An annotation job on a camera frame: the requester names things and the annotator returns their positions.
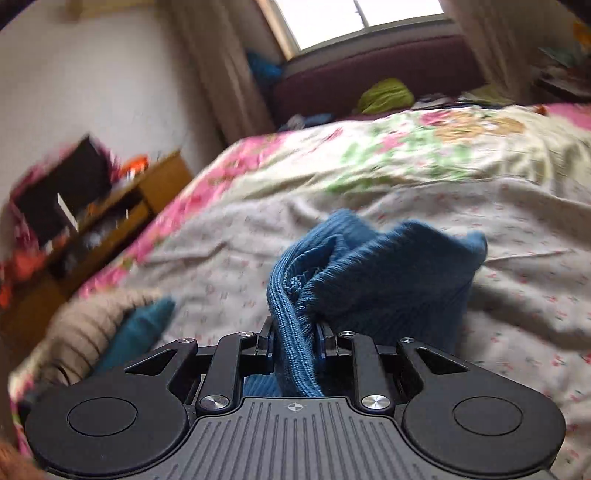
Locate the beige curtain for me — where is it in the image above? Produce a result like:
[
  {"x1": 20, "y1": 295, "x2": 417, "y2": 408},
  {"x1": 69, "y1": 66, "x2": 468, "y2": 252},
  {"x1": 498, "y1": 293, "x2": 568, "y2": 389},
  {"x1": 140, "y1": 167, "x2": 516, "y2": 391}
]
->
[
  {"x1": 443, "y1": 0, "x2": 559, "y2": 90},
  {"x1": 168, "y1": 0, "x2": 280, "y2": 146}
]

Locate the blue cloth by window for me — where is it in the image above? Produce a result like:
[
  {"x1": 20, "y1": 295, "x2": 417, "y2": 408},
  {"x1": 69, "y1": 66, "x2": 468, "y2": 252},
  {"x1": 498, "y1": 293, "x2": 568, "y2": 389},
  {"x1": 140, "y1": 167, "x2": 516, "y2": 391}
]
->
[{"x1": 246, "y1": 50, "x2": 284, "y2": 88}]

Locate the green crumpled cloth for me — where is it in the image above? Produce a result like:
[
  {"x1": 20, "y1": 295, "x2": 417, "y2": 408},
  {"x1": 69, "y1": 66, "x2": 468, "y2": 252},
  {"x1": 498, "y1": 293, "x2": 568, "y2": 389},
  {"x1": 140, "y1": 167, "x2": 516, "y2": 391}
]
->
[{"x1": 357, "y1": 78, "x2": 415, "y2": 114}]

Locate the window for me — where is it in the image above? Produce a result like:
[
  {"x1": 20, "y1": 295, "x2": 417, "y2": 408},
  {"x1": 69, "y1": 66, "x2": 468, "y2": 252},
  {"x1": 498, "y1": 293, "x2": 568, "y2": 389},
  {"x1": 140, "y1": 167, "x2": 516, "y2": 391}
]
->
[{"x1": 271, "y1": 0, "x2": 459, "y2": 61}]

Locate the maroon padded headboard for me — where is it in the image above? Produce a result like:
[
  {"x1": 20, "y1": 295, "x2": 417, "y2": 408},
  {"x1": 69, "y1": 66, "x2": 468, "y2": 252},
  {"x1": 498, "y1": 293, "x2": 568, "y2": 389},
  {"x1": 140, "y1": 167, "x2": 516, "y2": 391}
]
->
[{"x1": 271, "y1": 34, "x2": 488, "y2": 131}]

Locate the beige knit sweater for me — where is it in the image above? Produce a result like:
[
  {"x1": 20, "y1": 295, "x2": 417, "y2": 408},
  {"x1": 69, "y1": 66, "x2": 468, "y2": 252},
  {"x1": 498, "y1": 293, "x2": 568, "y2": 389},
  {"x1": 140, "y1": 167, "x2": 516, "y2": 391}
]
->
[{"x1": 44, "y1": 290, "x2": 163, "y2": 386}]

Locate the blue striped knit sweater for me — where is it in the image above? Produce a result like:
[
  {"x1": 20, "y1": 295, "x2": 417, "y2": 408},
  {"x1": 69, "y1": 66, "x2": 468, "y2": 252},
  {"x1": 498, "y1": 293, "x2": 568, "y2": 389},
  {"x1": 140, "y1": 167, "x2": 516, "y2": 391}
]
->
[{"x1": 242, "y1": 209, "x2": 489, "y2": 398}]

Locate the wooden nightstand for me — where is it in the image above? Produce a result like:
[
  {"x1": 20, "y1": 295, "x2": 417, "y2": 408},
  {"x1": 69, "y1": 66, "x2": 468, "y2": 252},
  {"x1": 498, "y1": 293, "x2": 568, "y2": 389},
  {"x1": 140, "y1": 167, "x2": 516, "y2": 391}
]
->
[{"x1": 7, "y1": 151, "x2": 195, "y2": 342}]

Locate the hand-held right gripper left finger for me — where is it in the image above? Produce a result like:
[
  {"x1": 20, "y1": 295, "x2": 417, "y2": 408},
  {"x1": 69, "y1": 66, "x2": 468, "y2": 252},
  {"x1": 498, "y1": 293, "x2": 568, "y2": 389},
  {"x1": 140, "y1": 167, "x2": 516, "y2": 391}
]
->
[{"x1": 124, "y1": 318, "x2": 278, "y2": 414}]

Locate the cherry print bed sheet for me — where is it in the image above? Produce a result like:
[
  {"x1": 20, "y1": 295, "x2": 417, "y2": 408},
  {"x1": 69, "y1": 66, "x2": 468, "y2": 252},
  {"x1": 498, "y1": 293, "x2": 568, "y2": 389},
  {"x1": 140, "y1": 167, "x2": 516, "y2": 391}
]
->
[{"x1": 9, "y1": 178, "x2": 591, "y2": 478}]

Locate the pink floral quilt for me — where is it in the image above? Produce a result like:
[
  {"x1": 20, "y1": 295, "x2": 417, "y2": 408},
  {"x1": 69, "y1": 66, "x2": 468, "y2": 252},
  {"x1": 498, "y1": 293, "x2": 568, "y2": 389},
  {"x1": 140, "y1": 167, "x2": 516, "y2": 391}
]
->
[{"x1": 76, "y1": 102, "x2": 591, "y2": 301}]

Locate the cluttered side table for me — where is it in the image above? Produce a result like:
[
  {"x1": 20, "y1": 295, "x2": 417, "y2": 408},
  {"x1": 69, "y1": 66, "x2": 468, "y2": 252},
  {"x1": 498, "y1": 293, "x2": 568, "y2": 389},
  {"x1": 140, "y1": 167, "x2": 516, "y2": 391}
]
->
[{"x1": 533, "y1": 21, "x2": 591, "y2": 104}]

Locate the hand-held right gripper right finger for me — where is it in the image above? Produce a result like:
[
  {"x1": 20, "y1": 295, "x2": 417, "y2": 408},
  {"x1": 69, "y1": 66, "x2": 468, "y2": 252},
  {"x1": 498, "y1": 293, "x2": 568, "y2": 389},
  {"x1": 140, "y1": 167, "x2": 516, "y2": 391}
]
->
[{"x1": 316, "y1": 320, "x2": 469, "y2": 411}]

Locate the teal cloth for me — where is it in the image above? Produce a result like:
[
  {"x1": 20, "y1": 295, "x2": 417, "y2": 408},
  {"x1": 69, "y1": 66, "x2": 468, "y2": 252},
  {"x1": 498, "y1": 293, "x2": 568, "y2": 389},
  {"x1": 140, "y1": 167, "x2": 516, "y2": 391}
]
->
[{"x1": 95, "y1": 298, "x2": 177, "y2": 376}]

